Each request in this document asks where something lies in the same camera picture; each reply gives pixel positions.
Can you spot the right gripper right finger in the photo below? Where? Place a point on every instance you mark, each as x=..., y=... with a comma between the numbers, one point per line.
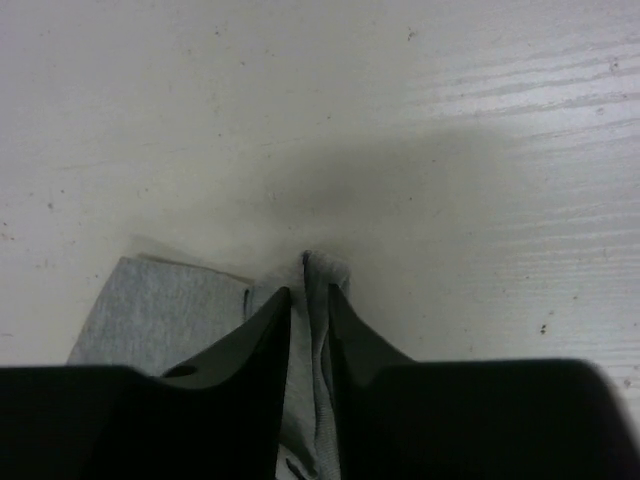
x=398, y=418

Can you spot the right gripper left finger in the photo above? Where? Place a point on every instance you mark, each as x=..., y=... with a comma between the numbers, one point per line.
x=216, y=415

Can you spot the grey tank top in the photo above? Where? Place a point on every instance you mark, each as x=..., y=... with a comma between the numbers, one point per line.
x=153, y=314

